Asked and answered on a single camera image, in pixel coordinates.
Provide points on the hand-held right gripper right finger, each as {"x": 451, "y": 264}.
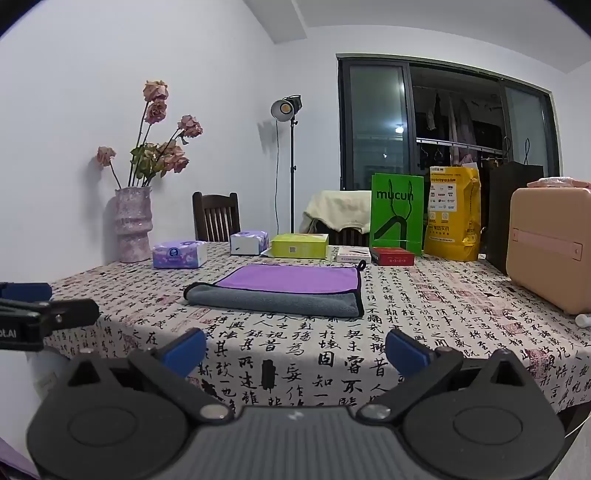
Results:
{"x": 405, "y": 353}

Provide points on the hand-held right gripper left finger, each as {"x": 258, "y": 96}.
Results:
{"x": 185, "y": 351}

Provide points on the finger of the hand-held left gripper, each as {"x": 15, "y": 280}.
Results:
{"x": 69, "y": 314}
{"x": 25, "y": 291}

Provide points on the purple and grey towel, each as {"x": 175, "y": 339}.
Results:
{"x": 286, "y": 282}

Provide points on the calligraphy printed tablecloth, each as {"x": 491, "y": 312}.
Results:
{"x": 332, "y": 337}

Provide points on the purple tissue pack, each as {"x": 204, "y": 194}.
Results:
{"x": 180, "y": 256}

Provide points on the flat red box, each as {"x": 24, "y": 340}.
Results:
{"x": 392, "y": 257}

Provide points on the flat white box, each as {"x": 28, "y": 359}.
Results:
{"x": 353, "y": 254}

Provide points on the speckled pink ceramic vase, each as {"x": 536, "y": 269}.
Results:
{"x": 134, "y": 221}

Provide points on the white and blue tissue pack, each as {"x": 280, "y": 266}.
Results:
{"x": 248, "y": 242}

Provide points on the purple cloth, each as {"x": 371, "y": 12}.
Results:
{"x": 14, "y": 461}

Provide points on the dark chair under cloth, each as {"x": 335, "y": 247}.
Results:
{"x": 351, "y": 236}

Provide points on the dark wooden chair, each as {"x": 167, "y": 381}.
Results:
{"x": 216, "y": 217}

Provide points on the green paper bag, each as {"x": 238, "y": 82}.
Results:
{"x": 397, "y": 212}

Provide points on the yellow paper bag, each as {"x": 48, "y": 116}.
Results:
{"x": 452, "y": 212}

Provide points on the lime green box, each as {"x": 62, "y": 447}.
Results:
{"x": 299, "y": 247}

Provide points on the cream cloth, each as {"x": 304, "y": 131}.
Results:
{"x": 337, "y": 207}

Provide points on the black paper bag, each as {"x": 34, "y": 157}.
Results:
{"x": 501, "y": 217}

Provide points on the pink hard case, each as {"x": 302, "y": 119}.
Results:
{"x": 549, "y": 249}

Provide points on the dried pink roses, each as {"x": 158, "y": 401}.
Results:
{"x": 154, "y": 154}

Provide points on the small white object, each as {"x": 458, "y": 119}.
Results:
{"x": 584, "y": 320}

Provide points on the black framed sliding glass door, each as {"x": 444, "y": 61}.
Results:
{"x": 376, "y": 129}

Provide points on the hanging clothes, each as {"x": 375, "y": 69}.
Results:
{"x": 457, "y": 129}

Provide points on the pink item on case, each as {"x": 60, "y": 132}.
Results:
{"x": 561, "y": 182}

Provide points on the studio light on stand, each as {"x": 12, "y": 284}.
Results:
{"x": 286, "y": 108}

